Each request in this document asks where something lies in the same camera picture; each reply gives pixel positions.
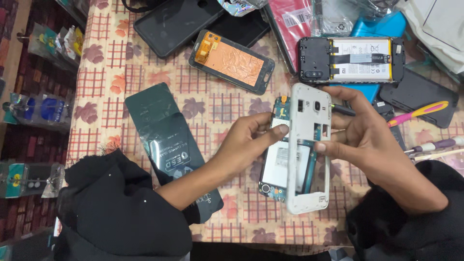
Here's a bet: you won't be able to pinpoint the phone screen with copper back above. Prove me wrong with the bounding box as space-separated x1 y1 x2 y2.
188 29 276 96

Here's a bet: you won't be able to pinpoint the hanging teal accessory packet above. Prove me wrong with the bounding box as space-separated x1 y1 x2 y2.
0 161 66 199

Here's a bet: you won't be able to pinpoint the beige thin stick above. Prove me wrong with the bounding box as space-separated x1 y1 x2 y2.
413 148 464 162

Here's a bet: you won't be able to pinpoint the phone with bare circuit board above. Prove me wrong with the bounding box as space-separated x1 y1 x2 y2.
258 96 317 203

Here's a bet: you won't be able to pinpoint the white fabric bag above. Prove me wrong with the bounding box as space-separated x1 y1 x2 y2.
396 0 464 74

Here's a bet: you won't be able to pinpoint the clear plastic packet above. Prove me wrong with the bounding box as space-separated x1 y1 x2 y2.
313 0 400 37

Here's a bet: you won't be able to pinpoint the black flat phone cover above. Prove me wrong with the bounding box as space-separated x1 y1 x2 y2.
203 9 271 48

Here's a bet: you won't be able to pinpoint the black screwdriver with green tip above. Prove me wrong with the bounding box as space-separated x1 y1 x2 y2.
330 103 357 117

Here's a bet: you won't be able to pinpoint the person's black left sleeve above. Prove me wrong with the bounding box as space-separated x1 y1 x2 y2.
54 148 202 261

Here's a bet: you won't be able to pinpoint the floral checked tablecloth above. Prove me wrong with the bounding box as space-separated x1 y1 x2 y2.
54 0 464 255

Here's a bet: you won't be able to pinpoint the pink and yellow pry tool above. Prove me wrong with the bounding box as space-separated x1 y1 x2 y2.
387 100 450 128

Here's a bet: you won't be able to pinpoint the person's left hand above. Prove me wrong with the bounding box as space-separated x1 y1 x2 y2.
213 112 290 176

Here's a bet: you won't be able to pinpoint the holographic silver packet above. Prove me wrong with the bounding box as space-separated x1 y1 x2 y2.
217 0 268 17

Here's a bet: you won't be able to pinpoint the small black phone part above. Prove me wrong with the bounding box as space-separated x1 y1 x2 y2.
373 99 395 122

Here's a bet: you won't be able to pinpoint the dark grey flat part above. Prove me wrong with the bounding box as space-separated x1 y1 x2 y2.
389 125 407 151

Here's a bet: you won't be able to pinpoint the purple and white screwdriver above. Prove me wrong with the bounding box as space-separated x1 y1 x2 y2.
404 137 464 155

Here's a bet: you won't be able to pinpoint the hanging blue accessory packets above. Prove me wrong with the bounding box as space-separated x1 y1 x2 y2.
2 92 72 128

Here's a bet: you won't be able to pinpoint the opened black phone with battery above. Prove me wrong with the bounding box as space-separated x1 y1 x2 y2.
297 36 406 85

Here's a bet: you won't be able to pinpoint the black phone back cover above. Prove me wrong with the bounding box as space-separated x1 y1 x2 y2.
379 68 459 129

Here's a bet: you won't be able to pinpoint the red packaged phone case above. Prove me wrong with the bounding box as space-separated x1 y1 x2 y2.
266 0 315 76

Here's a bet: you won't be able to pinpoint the black rubber phone case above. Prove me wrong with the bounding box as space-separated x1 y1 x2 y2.
133 0 226 59

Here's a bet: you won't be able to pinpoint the white phone frame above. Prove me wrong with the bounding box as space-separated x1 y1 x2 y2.
286 83 333 215

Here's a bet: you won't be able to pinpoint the dark green anti-static bag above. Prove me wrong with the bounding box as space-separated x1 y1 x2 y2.
124 82 225 225

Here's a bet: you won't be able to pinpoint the person's right hand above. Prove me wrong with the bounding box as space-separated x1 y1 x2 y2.
313 86 404 188

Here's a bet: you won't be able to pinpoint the black strap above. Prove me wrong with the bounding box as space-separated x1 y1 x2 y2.
121 0 165 14

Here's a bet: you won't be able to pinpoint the person's black right sleeve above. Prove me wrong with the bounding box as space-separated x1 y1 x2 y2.
344 159 464 261

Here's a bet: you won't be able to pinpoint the person's black sleeve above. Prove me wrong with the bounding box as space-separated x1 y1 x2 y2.
344 159 464 261
54 148 202 261

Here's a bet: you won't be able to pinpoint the hanging yellow accessory packets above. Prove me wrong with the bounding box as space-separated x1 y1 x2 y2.
17 22 85 72

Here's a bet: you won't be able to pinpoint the blue phone case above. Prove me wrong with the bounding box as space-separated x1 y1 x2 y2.
328 11 407 104

